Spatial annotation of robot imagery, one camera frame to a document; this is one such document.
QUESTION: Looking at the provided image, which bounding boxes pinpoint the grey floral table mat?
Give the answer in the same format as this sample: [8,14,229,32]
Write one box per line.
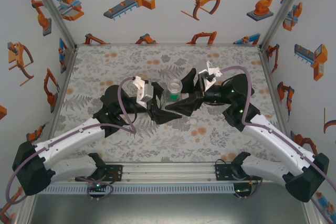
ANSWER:
[39,44,293,164]

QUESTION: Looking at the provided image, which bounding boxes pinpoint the aluminium back rail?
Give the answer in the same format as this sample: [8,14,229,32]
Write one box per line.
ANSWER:
[75,41,262,48]

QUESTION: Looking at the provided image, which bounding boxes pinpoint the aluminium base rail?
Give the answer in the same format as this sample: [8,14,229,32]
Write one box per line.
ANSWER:
[56,161,289,183]

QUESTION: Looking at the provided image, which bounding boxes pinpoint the aluminium side rail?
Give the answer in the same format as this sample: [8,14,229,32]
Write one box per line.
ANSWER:
[258,45,293,141]
[48,45,79,133]

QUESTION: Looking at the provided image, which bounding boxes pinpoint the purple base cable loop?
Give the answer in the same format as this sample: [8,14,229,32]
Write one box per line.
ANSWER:
[235,178,263,200]
[77,178,115,201]

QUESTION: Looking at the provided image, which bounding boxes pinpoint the slotted grey cable duct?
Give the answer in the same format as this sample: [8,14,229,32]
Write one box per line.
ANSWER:
[43,183,253,196]

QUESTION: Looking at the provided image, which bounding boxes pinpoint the aluminium front post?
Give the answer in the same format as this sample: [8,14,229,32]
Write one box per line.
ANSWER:
[301,200,326,224]
[15,194,40,224]

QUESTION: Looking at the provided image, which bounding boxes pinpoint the aluminium corner post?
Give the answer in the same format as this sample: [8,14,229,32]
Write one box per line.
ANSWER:
[27,0,78,50]
[258,0,313,51]

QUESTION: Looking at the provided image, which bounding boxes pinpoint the tall clear bottle green label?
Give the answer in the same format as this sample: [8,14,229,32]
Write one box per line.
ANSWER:
[164,78,184,105]

